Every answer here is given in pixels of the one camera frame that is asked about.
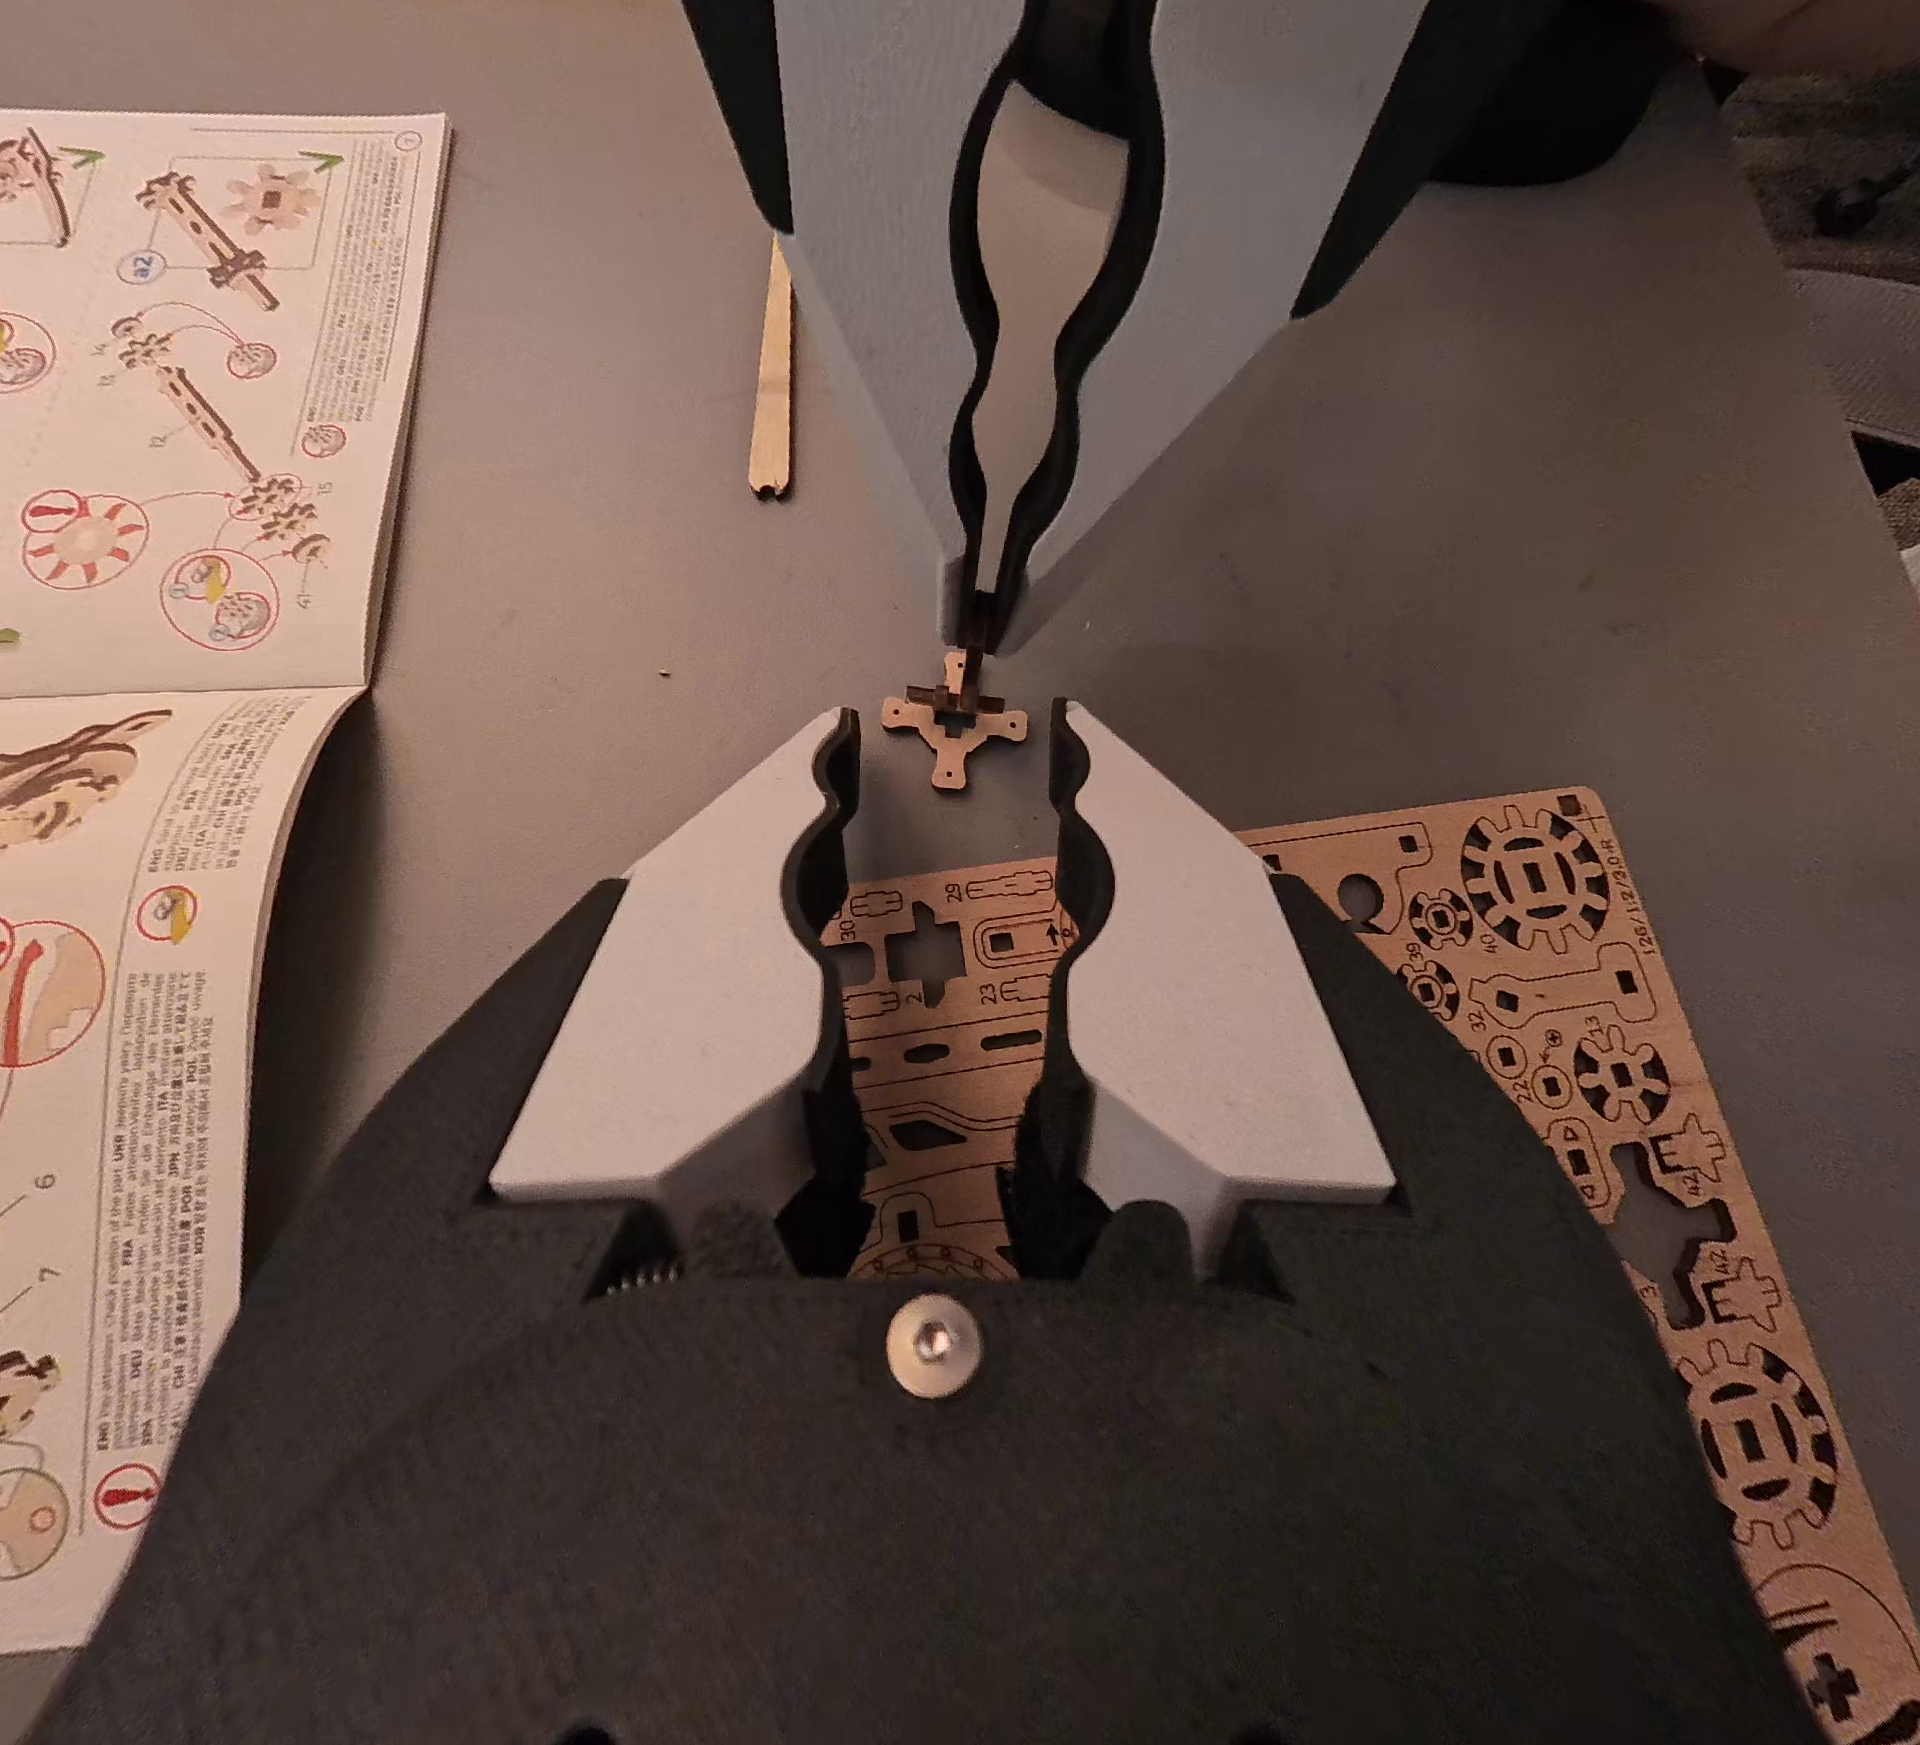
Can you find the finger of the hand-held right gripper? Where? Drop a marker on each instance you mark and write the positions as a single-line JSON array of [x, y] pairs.
[[886, 126], [1289, 96]]

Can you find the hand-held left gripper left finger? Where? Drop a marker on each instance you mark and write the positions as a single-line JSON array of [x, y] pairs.
[[676, 995]]

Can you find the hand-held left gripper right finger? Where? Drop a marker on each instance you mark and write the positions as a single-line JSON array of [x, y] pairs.
[[1215, 1026]]

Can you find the cross-shaped wooden model part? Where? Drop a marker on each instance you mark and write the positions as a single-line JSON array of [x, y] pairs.
[[953, 741]]

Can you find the small wooden peg part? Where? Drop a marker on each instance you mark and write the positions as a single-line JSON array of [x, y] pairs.
[[971, 641]]

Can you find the laser-cut wooden parts sheet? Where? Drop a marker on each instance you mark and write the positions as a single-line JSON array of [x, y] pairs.
[[1501, 1026]]

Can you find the thin wooden stick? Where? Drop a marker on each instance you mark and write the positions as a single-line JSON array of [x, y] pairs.
[[774, 381]]

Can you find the paper instruction booklet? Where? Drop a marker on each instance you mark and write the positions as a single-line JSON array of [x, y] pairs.
[[226, 875]]

